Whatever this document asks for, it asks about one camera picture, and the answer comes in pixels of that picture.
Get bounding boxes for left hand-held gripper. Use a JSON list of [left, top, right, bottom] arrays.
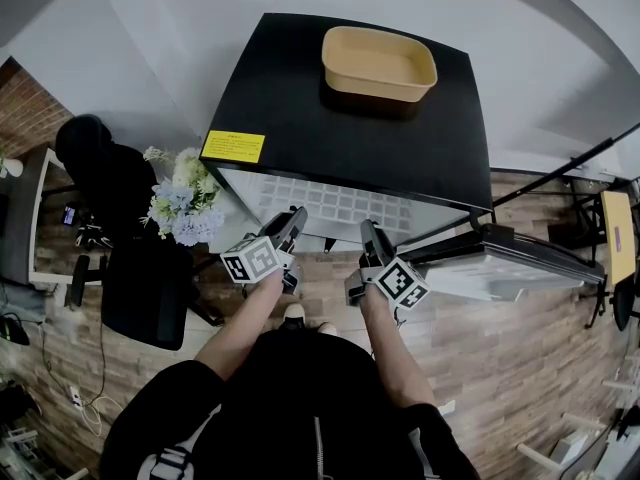
[[219, 206, 309, 298]]

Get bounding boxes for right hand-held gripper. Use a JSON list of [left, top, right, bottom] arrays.
[[343, 218, 432, 313]]

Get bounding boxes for white wire grid shelf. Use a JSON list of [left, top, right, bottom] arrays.
[[253, 172, 417, 235]]

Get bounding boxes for black mini fridge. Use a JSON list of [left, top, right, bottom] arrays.
[[198, 12, 496, 250]]

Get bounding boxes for person's right forearm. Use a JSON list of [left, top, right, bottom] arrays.
[[359, 292, 438, 412]]

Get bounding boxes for person's left forearm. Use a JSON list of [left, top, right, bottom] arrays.
[[193, 272, 284, 382]]

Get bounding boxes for white refrigerator with open door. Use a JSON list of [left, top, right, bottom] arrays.
[[398, 221, 610, 304]]

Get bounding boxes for white table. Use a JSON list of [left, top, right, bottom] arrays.
[[207, 187, 417, 260]]

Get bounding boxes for person's left shoe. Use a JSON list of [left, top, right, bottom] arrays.
[[283, 303, 307, 330]]

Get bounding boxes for yellow label sticker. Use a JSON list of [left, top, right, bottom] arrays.
[[200, 129, 267, 165]]

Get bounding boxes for white and blue flower bouquet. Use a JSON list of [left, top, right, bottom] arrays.
[[138, 146, 227, 248]]

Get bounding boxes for black office chair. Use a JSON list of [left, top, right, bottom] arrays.
[[53, 113, 224, 353], [583, 267, 640, 333]]

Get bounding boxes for tan paper container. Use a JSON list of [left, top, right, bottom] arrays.
[[320, 25, 439, 105]]

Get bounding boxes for black stand pole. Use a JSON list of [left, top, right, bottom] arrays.
[[491, 136, 615, 210]]

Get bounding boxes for person's black jacket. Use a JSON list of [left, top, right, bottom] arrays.
[[98, 327, 482, 480]]

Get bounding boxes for black bag with white stripes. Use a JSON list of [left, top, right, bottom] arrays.
[[73, 221, 115, 250]]

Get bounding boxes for yellow top folding table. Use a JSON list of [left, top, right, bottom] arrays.
[[598, 189, 640, 288]]

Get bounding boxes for white wooden furniture legs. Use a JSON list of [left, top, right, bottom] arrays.
[[516, 377, 640, 472]]

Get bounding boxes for black floor cable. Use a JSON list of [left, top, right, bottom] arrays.
[[96, 312, 110, 405]]

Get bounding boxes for dark desk with white frame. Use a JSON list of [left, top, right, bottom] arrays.
[[0, 144, 75, 290]]

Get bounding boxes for grey chest strap buckle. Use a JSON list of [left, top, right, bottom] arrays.
[[135, 443, 195, 480]]

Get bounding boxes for thin white cable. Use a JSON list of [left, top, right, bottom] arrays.
[[78, 394, 125, 438]]

